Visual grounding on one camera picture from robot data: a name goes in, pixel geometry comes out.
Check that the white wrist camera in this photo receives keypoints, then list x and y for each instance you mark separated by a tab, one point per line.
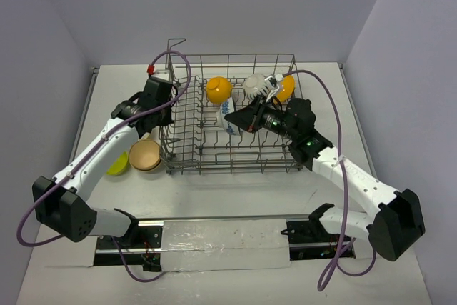
162	74
275	85

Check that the white striped ceramic bowl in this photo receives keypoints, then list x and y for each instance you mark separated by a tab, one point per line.
256	85

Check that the lime green plastic bowl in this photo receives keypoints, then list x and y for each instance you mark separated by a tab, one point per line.
119	166

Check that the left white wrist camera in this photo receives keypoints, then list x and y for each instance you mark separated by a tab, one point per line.
162	74

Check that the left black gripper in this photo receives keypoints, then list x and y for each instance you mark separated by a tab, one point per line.
163	116

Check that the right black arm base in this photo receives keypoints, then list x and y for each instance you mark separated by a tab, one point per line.
308	240

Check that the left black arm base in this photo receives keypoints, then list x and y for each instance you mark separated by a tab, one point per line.
144	249

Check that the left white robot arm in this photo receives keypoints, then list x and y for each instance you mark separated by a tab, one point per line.
62	200

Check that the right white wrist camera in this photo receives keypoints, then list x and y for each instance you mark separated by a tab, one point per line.
275	85

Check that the tan ceramic bowl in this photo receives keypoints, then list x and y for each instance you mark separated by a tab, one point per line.
144	155

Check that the large orange plastic bowl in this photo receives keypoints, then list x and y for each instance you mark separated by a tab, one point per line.
287	89

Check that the grey wire dish rack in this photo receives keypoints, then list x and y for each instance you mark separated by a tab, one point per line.
195	141

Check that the clear plastic tape sheet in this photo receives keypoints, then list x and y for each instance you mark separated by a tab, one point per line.
224	245

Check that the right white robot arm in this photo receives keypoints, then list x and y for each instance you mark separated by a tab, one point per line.
391	221

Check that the small orange plastic bowl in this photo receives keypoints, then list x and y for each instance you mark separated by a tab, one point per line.
218	89

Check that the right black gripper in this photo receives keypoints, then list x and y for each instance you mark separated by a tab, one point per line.
250	118

